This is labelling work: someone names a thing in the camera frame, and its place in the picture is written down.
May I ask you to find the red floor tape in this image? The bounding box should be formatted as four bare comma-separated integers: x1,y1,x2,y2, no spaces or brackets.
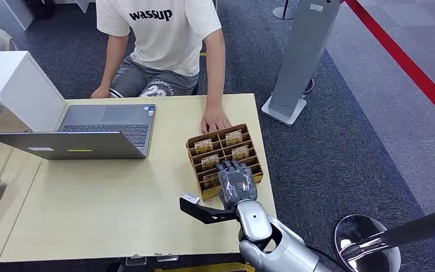
344,0,435,131

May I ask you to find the grey open laptop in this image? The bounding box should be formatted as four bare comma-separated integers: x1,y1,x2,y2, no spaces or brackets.
0,104,157,161

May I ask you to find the person's left hand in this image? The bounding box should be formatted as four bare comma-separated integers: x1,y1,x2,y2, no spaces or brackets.
201,106,232,135

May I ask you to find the white furniture panel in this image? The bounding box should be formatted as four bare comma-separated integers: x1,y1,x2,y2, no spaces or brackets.
2,0,35,31

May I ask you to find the yellow floor tape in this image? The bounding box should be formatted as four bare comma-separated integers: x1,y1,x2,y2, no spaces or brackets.
153,262,256,272

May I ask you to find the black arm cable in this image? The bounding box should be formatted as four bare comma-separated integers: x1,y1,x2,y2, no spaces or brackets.
306,245,340,265

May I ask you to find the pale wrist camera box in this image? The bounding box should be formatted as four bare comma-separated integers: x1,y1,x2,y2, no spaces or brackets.
181,193,201,205

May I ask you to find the person's right hand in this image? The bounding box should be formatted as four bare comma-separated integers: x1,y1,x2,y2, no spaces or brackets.
91,85,112,100

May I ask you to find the metal table clamp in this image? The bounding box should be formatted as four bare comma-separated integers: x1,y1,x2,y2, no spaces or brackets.
125,255,148,267
154,253,179,263

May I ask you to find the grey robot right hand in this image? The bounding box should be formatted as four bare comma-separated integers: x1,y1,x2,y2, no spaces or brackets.
216,160,259,210

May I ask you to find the hotel key card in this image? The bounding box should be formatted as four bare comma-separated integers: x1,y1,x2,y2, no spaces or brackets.
225,130,244,146
201,154,220,171
194,139,214,155
203,172,221,190
232,145,249,160

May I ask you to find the grey kiosk stand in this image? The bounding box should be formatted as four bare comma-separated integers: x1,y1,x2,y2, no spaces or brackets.
261,0,342,128

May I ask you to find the black camera bracket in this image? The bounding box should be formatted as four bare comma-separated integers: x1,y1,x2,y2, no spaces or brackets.
179,197,239,225

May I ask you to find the yellow slotted card holder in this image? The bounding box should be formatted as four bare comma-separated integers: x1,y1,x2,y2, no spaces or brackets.
186,123,264,202

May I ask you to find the round grey stanchion base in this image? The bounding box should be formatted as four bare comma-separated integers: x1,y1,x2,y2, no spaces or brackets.
272,0,297,20

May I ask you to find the white cabinet box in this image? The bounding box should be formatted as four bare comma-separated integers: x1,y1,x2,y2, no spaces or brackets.
0,50,67,133

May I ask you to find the person's hand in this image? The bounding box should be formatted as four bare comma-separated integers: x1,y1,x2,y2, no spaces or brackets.
201,106,232,135
91,85,112,100

